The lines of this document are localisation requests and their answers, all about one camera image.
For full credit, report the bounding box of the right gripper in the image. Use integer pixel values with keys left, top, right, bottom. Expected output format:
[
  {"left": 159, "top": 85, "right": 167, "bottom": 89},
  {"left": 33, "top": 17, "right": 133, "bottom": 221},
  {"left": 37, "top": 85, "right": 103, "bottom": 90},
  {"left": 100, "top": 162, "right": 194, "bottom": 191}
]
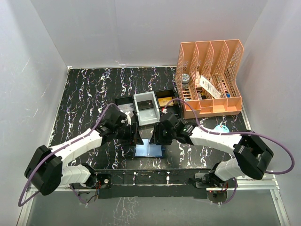
[{"left": 150, "top": 122, "right": 176, "bottom": 145}]

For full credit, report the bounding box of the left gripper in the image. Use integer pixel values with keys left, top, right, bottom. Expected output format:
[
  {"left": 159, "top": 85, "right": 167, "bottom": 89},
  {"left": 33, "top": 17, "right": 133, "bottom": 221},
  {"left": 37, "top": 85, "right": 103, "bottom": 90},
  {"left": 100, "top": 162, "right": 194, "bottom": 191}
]
[{"left": 114, "top": 122, "right": 143, "bottom": 146}]

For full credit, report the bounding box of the blue card holder wallet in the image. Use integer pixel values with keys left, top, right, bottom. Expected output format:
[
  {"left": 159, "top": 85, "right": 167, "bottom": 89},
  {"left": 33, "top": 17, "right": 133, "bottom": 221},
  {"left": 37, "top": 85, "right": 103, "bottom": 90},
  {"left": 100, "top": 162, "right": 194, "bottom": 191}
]
[{"left": 134, "top": 139, "right": 165, "bottom": 158}]

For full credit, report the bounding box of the white VIP card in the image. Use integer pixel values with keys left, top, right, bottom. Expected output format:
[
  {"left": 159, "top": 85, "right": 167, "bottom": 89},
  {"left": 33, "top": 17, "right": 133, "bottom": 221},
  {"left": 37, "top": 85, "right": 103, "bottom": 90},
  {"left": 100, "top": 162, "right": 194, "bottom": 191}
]
[{"left": 118, "top": 104, "right": 135, "bottom": 113}]

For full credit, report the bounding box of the white plastic bin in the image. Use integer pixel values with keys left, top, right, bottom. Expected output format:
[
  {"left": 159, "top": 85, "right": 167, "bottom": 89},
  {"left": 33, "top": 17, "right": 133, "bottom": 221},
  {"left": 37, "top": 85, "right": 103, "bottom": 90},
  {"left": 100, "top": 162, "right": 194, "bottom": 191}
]
[{"left": 133, "top": 91, "right": 160, "bottom": 126}]

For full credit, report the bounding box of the dark grey striped card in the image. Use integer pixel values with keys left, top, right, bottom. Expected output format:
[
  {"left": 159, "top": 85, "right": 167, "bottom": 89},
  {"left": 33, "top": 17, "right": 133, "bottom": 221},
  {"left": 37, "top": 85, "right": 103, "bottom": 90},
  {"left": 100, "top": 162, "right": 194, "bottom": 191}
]
[{"left": 137, "top": 100, "right": 153, "bottom": 111}]

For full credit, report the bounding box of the black tray with gold card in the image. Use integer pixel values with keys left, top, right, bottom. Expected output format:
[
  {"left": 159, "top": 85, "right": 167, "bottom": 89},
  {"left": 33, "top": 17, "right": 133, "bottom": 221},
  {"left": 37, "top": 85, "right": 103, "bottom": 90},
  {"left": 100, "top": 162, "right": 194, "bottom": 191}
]
[{"left": 155, "top": 89, "right": 182, "bottom": 119}]

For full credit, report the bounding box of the orange desk file organizer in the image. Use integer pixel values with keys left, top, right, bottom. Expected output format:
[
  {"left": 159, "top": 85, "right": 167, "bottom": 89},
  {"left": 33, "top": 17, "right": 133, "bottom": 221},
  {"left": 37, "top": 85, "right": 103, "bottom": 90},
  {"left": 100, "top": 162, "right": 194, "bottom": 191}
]
[{"left": 175, "top": 39, "right": 244, "bottom": 119}]

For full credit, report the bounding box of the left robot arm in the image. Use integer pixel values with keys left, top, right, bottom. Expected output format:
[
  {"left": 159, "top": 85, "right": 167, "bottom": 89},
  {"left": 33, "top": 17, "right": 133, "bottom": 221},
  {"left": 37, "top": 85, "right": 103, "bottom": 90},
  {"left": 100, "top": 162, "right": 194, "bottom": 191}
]
[{"left": 24, "top": 109, "right": 143, "bottom": 195}]

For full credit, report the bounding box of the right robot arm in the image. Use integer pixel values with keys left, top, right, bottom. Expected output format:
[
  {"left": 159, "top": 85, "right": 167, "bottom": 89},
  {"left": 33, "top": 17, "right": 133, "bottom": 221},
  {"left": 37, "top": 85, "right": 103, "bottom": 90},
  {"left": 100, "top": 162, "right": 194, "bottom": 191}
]
[{"left": 150, "top": 113, "right": 274, "bottom": 187}]

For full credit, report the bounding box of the black tray with blue card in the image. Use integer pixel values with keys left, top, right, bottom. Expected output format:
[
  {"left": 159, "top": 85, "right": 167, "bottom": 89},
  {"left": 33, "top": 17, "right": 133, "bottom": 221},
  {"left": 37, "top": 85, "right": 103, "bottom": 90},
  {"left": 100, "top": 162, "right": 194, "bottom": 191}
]
[{"left": 114, "top": 96, "right": 135, "bottom": 113}]

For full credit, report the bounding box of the gold credit card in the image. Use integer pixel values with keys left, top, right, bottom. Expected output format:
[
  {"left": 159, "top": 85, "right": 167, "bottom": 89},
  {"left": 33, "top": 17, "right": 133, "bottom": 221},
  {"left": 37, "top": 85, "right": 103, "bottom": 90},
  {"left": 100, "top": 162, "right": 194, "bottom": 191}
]
[{"left": 158, "top": 97, "right": 174, "bottom": 107}]

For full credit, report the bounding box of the blister pack with blue tool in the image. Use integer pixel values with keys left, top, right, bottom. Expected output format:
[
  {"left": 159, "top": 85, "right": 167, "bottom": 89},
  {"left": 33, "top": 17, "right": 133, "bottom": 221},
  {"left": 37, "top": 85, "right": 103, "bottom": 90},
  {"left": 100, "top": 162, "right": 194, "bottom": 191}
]
[{"left": 214, "top": 124, "right": 230, "bottom": 133}]

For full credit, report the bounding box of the round jar with patterned lid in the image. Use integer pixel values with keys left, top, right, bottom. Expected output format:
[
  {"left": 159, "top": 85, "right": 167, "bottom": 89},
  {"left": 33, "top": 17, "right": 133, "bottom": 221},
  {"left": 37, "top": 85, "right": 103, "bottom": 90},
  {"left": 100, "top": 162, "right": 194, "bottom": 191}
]
[{"left": 182, "top": 73, "right": 190, "bottom": 89}]

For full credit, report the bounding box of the white labelled flat package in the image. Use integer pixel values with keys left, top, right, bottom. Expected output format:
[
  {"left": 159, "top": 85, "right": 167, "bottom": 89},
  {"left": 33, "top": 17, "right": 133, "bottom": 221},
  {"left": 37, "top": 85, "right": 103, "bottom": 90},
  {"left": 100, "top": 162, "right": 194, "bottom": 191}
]
[{"left": 199, "top": 75, "right": 221, "bottom": 99}]

